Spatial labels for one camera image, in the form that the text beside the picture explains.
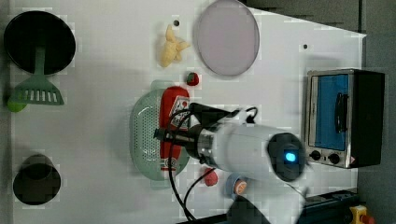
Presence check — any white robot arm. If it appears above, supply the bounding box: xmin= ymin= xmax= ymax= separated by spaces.
xmin=154 ymin=122 xmax=309 ymax=224

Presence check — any orange toy in bowl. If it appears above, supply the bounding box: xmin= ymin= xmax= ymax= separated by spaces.
xmin=233 ymin=179 xmax=247 ymax=195

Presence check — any black round bowl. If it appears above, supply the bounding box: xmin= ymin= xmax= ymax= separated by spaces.
xmin=4 ymin=10 xmax=76 ymax=76

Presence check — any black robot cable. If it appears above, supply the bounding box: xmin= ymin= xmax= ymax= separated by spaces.
xmin=164 ymin=105 xmax=260 ymax=222

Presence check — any small red strawberry toy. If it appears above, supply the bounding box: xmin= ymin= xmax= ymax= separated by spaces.
xmin=186 ymin=73 xmax=200 ymax=86

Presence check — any red ketchup bottle toy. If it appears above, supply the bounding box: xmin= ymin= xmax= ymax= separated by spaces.
xmin=159 ymin=86 xmax=190 ymax=172

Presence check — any lime green toy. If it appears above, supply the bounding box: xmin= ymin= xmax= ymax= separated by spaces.
xmin=7 ymin=99 xmax=26 ymax=113

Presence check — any pink round plate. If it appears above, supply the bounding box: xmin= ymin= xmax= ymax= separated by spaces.
xmin=195 ymin=0 xmax=260 ymax=76

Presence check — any yellow red emergency button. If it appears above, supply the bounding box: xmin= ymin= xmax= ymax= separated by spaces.
xmin=349 ymin=205 xmax=376 ymax=224

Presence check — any blue bowl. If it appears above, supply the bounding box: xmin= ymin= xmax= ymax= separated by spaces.
xmin=224 ymin=174 xmax=248 ymax=200

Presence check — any black cylindrical cup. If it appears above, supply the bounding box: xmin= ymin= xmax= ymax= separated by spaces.
xmin=13 ymin=154 xmax=62 ymax=205

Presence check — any yellow plush banana toy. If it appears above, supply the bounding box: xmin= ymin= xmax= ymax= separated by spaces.
xmin=160 ymin=25 xmax=191 ymax=67

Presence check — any green oval strainer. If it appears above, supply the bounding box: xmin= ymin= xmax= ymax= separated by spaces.
xmin=130 ymin=80 xmax=176 ymax=190

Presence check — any green spatula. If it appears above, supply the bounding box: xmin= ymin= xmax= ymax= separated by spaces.
xmin=9 ymin=47 xmax=64 ymax=105

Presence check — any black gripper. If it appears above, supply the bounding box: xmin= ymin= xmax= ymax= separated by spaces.
xmin=154 ymin=125 xmax=214 ymax=162

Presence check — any red tomato toy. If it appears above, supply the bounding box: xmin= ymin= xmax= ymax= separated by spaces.
xmin=204 ymin=168 xmax=219 ymax=187

